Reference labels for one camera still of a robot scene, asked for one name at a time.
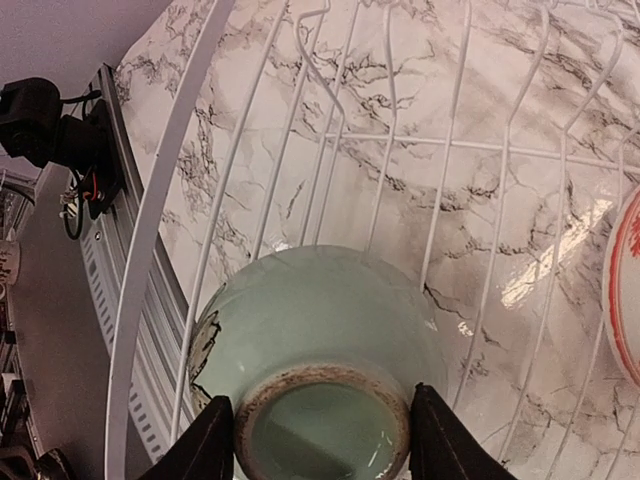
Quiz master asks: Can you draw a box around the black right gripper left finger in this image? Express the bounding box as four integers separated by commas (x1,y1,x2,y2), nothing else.
140,396,234,480

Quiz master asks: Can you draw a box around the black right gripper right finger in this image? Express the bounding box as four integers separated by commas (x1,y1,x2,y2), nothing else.
409,383,515,480

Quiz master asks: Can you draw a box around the green bowl with flower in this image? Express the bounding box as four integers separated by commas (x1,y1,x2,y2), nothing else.
188,245,448,479

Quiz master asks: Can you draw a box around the white bowl with red pattern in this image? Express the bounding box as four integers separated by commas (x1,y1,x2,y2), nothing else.
602,188,639,387

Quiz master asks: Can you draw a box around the front aluminium rail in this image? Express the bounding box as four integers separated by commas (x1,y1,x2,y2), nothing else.
80,65,193,479

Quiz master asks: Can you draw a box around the white wire dish rack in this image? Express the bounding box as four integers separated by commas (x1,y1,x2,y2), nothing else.
103,0,640,480

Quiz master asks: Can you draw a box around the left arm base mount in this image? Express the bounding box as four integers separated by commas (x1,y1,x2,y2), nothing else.
1,77,124,240

